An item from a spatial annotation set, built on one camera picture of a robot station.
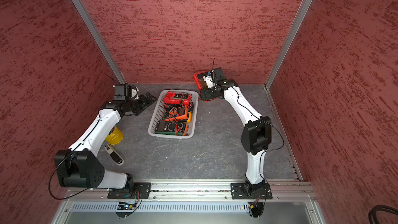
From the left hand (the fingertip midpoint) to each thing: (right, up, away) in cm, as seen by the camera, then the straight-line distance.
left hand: (151, 105), depth 84 cm
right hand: (+32, +6, +5) cm, 33 cm away
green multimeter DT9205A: (+11, -13, +4) cm, 18 cm away
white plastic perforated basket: (+1, -5, +11) cm, 12 cm away
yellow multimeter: (+20, -9, +12) cm, 26 cm away
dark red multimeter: (+31, +6, -5) cm, 32 cm away
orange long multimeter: (+14, -5, +7) cm, 16 cm away
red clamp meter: (+13, +4, +11) cm, 18 cm away
